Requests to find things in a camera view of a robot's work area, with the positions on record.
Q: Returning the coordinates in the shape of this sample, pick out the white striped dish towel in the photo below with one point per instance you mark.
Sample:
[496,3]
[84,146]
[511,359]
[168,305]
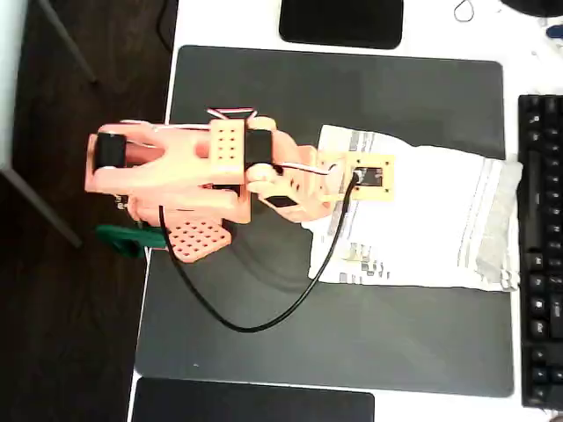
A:
[422,220]

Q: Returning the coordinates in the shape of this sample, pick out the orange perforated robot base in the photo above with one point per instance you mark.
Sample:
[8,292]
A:
[193,242]

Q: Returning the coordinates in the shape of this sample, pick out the orange 3D-printed robot arm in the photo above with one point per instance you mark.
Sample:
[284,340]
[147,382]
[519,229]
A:
[184,176]

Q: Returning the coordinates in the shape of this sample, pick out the large dark grey desk mat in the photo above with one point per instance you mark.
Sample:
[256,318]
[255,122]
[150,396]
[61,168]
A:
[308,88]

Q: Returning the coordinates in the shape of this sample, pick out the black mouse pad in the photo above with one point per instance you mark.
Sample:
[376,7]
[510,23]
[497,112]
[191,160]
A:
[250,404]
[338,22]

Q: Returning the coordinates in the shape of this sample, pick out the green table clamp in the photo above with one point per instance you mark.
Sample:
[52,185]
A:
[127,239]

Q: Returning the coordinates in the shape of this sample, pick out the robot controller board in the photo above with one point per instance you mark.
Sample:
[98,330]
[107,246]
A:
[119,202]

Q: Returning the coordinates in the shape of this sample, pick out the black keyboard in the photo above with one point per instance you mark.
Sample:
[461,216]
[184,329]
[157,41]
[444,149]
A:
[541,220]

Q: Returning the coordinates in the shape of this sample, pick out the grey metal bar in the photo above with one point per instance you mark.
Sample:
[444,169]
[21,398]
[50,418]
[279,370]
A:
[39,204]
[70,48]

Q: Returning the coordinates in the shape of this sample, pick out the dark rounded object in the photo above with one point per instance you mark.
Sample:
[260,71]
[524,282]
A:
[528,4]

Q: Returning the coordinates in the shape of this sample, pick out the small blue object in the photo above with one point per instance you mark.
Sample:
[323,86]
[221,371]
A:
[555,31]

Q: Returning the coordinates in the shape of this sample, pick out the white furniture panel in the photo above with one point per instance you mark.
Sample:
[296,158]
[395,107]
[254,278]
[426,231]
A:
[11,79]

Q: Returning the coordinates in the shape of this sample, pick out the orange framed wrist camera mount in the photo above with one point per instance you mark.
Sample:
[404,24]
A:
[374,195]

